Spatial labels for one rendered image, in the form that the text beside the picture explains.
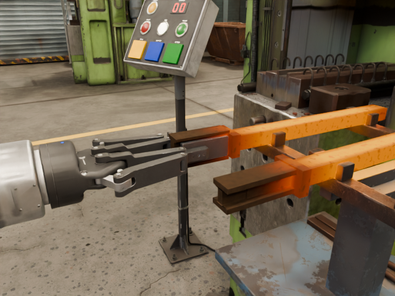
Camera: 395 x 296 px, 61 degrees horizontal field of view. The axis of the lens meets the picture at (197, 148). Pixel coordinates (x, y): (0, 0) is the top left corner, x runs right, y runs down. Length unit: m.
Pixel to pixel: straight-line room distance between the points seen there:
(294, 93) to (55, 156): 0.69
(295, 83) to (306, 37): 0.35
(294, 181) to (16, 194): 0.29
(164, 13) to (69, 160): 1.09
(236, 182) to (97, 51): 5.50
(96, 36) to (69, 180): 5.42
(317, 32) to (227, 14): 9.43
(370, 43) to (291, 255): 0.91
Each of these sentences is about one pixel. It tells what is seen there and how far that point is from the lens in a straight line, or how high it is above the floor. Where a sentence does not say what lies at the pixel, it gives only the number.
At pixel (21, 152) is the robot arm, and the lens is 0.39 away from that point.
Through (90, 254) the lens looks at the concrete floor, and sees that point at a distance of 1.87.
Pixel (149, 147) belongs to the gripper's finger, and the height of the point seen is 0.99.
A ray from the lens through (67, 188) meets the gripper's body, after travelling 0.39.
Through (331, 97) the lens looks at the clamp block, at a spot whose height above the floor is 0.97.
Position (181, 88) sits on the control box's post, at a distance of 1.44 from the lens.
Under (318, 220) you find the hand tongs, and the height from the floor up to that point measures 0.73.
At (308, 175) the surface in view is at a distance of 0.38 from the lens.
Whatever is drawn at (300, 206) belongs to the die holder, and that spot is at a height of 0.70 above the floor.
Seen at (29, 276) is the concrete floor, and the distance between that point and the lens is 1.85.
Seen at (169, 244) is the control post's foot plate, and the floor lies 0.01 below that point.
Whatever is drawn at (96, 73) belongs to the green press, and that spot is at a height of 0.20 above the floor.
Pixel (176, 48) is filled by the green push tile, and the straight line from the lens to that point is 1.27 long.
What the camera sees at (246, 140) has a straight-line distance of 0.49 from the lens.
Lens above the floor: 1.16
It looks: 23 degrees down
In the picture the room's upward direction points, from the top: straight up
